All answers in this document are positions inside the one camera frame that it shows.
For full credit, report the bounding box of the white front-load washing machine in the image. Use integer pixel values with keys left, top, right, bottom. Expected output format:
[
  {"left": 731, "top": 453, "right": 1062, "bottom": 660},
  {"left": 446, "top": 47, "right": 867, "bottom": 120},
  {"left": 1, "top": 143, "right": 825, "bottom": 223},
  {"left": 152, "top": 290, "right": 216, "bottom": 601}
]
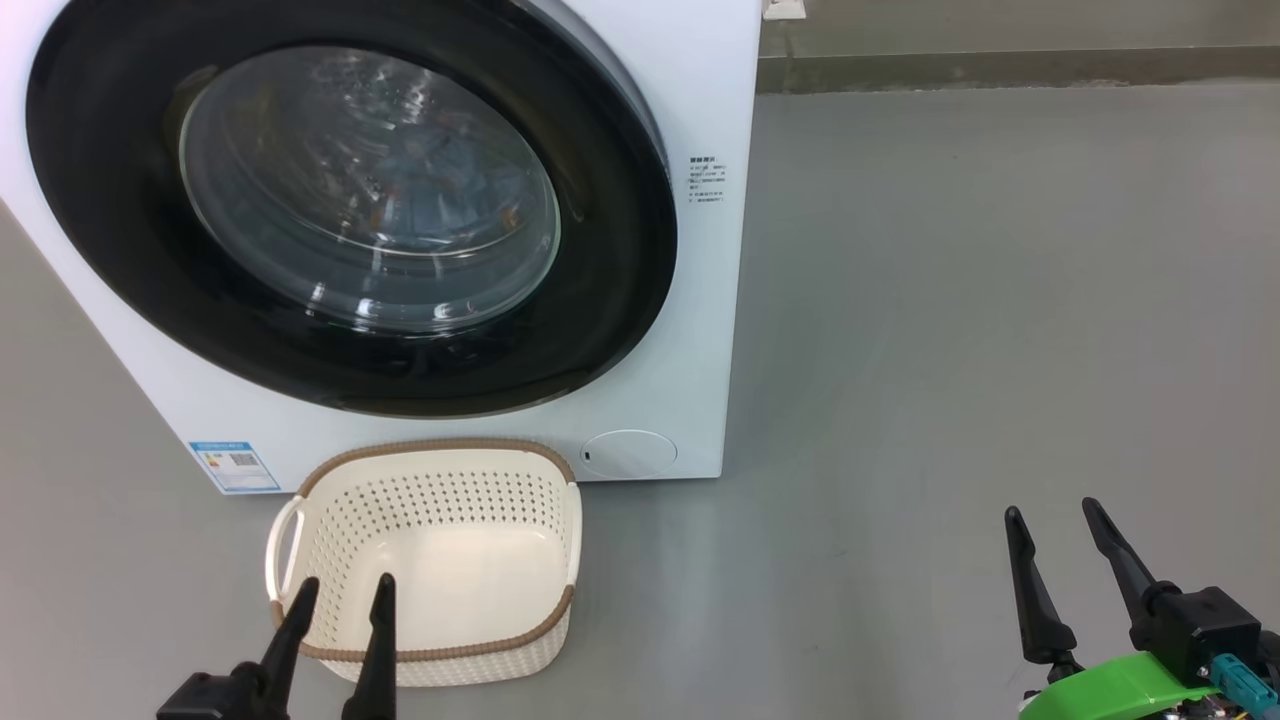
[{"left": 0, "top": 0, "right": 763, "bottom": 496}]

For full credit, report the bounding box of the blue energy label sticker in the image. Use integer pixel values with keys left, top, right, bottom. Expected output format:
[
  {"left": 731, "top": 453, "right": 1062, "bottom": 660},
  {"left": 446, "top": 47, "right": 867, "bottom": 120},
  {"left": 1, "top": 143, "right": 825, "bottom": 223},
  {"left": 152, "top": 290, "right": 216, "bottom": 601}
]
[{"left": 188, "top": 440, "right": 282, "bottom": 494}]

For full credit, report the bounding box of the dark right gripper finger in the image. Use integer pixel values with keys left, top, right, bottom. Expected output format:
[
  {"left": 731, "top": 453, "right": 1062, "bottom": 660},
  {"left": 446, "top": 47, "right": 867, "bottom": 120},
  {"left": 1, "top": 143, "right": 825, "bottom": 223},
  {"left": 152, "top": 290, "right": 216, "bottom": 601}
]
[
  {"left": 1004, "top": 506, "right": 1079, "bottom": 666},
  {"left": 1082, "top": 497, "right": 1161, "bottom": 621}
]

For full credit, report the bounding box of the blue bear print garment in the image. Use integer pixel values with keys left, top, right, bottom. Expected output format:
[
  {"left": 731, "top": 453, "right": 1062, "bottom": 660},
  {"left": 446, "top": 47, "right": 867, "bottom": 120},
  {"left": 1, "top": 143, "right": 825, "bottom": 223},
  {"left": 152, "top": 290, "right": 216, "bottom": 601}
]
[{"left": 375, "top": 125, "right": 521, "bottom": 236}]

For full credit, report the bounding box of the steel washer drum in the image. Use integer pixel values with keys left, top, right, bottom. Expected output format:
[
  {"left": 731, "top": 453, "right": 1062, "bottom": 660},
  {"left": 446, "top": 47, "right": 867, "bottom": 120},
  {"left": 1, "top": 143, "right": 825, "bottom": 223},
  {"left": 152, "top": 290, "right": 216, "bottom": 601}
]
[{"left": 180, "top": 45, "right": 561, "bottom": 336}]

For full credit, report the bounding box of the black printed text label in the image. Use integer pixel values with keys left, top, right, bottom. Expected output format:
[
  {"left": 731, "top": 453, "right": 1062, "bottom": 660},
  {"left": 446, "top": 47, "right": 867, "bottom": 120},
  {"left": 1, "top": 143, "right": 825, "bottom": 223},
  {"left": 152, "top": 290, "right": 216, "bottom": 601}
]
[{"left": 687, "top": 155, "right": 728, "bottom": 206}]

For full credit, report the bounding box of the round white filter cover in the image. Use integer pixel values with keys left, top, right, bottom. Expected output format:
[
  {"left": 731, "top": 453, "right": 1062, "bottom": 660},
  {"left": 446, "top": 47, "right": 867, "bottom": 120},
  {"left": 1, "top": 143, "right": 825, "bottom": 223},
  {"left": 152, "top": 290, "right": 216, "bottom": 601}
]
[{"left": 581, "top": 430, "right": 679, "bottom": 479}]

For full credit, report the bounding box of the black round glass washer door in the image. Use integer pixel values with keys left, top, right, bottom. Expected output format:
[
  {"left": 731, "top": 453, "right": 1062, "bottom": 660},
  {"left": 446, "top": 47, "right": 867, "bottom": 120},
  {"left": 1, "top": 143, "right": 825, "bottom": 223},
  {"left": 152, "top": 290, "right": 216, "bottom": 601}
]
[{"left": 25, "top": 0, "right": 679, "bottom": 419}]

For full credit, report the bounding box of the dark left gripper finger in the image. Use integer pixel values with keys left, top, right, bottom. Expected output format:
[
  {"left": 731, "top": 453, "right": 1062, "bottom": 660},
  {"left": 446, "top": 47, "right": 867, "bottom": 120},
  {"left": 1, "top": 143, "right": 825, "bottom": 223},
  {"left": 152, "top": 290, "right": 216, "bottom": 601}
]
[
  {"left": 258, "top": 577, "right": 321, "bottom": 720},
  {"left": 342, "top": 573, "right": 398, "bottom": 720}
]

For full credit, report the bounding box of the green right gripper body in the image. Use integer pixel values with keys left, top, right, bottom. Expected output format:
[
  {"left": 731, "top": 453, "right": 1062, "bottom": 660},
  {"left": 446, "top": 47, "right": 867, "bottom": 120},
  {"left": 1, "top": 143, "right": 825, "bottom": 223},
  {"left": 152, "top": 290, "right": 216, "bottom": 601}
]
[{"left": 1018, "top": 652, "right": 1221, "bottom": 720}]

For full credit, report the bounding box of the cream perforated laundry basket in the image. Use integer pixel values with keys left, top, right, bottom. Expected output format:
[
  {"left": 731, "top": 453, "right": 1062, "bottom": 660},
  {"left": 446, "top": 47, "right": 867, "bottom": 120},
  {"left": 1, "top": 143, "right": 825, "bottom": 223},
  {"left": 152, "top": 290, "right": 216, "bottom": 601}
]
[{"left": 265, "top": 438, "right": 583, "bottom": 689}]

